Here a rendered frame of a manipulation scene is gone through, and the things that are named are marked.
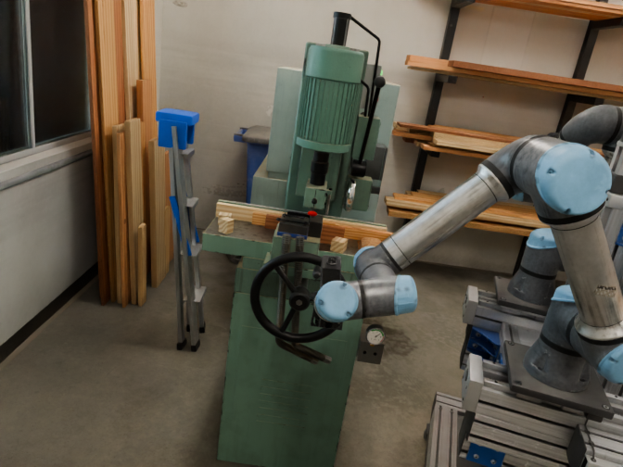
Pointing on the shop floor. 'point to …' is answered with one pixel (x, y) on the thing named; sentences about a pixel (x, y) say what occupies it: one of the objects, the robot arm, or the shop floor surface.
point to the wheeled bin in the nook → (257, 136)
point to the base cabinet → (283, 391)
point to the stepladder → (184, 219)
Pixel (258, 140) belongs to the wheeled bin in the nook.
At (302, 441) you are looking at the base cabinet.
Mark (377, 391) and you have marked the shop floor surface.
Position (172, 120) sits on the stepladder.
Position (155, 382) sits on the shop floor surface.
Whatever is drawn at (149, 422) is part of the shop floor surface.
